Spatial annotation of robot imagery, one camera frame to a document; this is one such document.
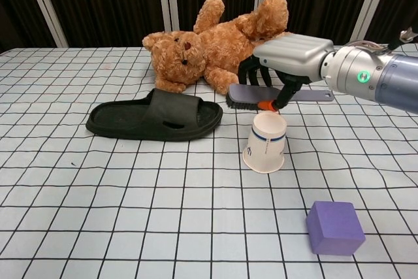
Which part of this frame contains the black rubber slipper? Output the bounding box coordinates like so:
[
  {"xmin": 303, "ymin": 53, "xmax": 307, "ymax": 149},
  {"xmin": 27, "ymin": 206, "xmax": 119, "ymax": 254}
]
[{"xmin": 85, "ymin": 88, "xmax": 224, "ymax": 142}]

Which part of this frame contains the purple foam cube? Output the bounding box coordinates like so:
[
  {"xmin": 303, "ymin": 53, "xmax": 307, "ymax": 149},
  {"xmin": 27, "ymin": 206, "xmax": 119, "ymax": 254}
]
[{"xmin": 305, "ymin": 200, "xmax": 366, "ymax": 256}]

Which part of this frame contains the white paper cup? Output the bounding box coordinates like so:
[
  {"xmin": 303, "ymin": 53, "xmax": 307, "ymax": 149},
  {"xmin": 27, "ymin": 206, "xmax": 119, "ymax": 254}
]
[{"xmin": 242, "ymin": 111, "xmax": 288, "ymax": 174}]

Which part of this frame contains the grey handled brush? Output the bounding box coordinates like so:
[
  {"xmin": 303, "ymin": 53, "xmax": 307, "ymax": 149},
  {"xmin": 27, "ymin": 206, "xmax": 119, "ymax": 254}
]
[{"xmin": 225, "ymin": 83, "xmax": 334, "ymax": 110}]

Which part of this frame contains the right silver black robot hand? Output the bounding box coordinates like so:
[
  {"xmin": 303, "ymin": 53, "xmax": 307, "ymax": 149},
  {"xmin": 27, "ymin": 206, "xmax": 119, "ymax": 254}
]
[{"xmin": 237, "ymin": 33, "xmax": 334, "ymax": 112}]

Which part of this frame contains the brown plush teddy bear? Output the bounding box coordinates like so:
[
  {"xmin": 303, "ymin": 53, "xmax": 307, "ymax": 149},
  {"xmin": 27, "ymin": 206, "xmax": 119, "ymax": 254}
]
[{"xmin": 142, "ymin": 0, "xmax": 290, "ymax": 95}]

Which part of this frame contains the white black checkered tablecloth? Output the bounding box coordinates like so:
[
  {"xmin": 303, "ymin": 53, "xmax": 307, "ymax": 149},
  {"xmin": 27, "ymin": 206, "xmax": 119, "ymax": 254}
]
[{"xmin": 0, "ymin": 43, "xmax": 418, "ymax": 279}]

